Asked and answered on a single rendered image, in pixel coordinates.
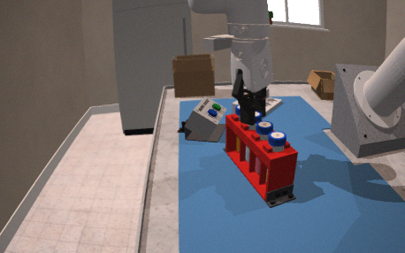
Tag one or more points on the grey metal bracket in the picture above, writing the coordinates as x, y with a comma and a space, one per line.
282, 199

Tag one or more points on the beige tray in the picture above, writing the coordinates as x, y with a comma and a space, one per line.
271, 103

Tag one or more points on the blue flat mat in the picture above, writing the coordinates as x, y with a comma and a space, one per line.
339, 207

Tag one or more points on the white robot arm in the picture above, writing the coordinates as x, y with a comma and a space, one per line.
376, 97

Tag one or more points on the grey control panel with two buttons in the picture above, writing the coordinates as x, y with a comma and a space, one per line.
203, 124

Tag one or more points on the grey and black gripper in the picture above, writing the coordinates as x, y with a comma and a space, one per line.
251, 64

